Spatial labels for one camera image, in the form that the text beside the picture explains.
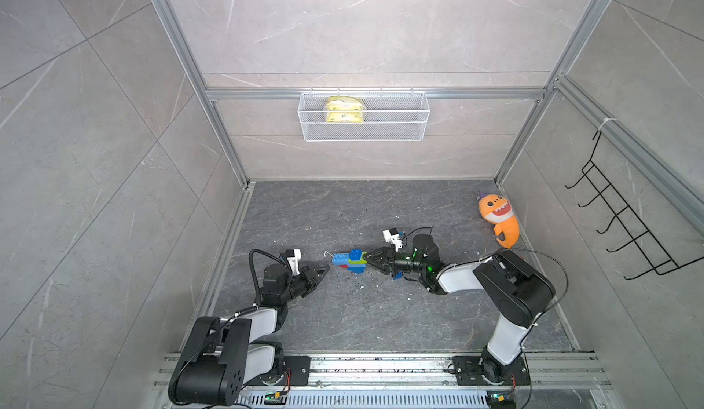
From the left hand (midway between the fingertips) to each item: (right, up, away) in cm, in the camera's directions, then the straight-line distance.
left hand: (329, 266), depth 85 cm
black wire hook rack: (+77, +8, -25) cm, 81 cm away
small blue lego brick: (+21, -1, -7) cm, 22 cm away
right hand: (+11, +3, -4) cm, 12 cm away
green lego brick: (+9, +2, -3) cm, 9 cm away
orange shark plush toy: (+61, +18, +15) cm, 66 cm away
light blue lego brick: (+9, -1, +3) cm, 9 cm away
